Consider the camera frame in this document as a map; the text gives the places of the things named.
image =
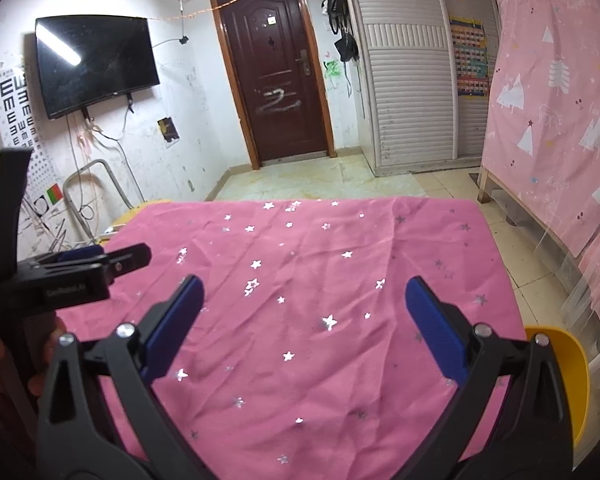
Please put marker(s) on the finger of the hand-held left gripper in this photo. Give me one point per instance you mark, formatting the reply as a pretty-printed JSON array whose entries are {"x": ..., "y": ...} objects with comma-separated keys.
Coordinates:
[
  {"x": 127, "y": 260},
  {"x": 80, "y": 253}
]

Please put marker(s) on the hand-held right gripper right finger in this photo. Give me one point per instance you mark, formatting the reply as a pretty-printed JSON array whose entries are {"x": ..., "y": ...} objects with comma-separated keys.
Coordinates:
[{"x": 435, "y": 330}]

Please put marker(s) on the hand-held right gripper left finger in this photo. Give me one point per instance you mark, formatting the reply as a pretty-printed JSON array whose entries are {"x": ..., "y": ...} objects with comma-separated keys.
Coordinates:
[{"x": 175, "y": 330}]

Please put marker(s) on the yellow plastic bin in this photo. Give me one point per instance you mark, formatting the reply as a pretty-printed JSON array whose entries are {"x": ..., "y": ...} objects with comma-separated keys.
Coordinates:
[{"x": 570, "y": 375}]

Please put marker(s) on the person's left forearm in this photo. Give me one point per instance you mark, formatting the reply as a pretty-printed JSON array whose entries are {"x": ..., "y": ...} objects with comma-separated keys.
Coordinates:
[{"x": 0, "y": 420}]

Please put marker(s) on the person's left hand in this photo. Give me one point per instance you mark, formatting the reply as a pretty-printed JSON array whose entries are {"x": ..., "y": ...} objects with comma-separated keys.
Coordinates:
[{"x": 47, "y": 360}]

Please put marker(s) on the white tulle bed skirt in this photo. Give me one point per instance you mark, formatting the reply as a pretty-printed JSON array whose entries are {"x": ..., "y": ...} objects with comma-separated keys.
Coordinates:
[{"x": 575, "y": 305}]

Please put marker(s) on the pink star tablecloth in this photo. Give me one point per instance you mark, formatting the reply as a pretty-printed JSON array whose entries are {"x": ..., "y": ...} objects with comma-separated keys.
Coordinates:
[{"x": 305, "y": 260}]

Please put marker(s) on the eye chart poster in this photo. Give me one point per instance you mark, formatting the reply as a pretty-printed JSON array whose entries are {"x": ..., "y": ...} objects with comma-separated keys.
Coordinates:
[{"x": 15, "y": 110}]

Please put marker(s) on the white louvered wardrobe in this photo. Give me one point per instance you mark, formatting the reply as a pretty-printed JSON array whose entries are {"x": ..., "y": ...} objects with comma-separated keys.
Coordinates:
[{"x": 405, "y": 85}]

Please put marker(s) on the dark brown door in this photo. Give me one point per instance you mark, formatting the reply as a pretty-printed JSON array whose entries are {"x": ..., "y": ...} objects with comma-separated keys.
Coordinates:
[{"x": 275, "y": 60}]

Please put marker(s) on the pink tree-print bed curtain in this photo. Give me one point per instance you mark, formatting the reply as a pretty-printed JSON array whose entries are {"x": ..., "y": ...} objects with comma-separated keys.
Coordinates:
[{"x": 555, "y": 110}]

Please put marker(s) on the colourful chart poster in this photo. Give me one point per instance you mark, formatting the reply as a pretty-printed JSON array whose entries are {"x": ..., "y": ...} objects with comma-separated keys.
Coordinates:
[{"x": 470, "y": 57}]

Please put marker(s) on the hanging black bags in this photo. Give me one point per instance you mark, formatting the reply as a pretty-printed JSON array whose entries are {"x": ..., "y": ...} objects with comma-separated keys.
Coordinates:
[{"x": 347, "y": 47}]

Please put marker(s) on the dark wall picture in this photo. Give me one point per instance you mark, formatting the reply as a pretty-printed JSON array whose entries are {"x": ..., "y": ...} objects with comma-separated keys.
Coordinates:
[{"x": 168, "y": 131}]

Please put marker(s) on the wooden bed frame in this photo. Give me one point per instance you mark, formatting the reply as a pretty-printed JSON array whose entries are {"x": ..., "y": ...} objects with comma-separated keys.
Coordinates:
[{"x": 484, "y": 185}]

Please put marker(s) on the black wall television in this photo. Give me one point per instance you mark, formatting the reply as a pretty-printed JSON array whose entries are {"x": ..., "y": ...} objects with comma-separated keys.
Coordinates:
[{"x": 95, "y": 65}]

